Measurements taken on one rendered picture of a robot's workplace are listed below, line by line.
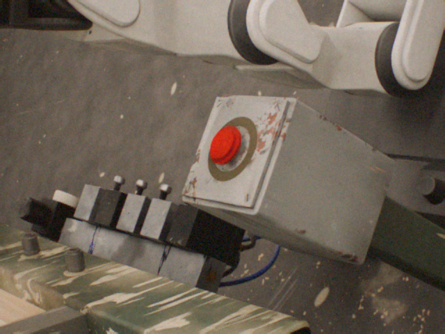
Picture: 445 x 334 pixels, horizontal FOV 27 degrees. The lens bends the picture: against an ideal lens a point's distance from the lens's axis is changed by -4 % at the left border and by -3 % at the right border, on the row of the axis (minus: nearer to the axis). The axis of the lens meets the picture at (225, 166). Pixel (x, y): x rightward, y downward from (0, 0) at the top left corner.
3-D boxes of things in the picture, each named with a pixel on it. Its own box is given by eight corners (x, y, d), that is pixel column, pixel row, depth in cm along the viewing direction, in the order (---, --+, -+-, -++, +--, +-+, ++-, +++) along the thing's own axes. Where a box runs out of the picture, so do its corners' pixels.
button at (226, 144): (256, 133, 91) (241, 124, 90) (243, 172, 91) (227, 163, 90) (230, 131, 95) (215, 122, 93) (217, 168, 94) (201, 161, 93)
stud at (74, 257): (90, 270, 118) (85, 248, 118) (74, 275, 117) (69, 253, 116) (80, 266, 120) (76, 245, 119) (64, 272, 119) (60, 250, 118)
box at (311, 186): (402, 163, 100) (293, 94, 89) (368, 268, 98) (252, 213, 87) (325, 155, 109) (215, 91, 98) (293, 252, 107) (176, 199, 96)
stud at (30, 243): (43, 253, 128) (39, 233, 128) (28, 258, 127) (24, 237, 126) (35, 250, 130) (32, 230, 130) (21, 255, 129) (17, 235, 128)
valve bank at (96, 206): (329, 234, 129) (204, 172, 114) (295, 331, 127) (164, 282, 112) (131, 195, 168) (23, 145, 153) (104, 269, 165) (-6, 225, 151)
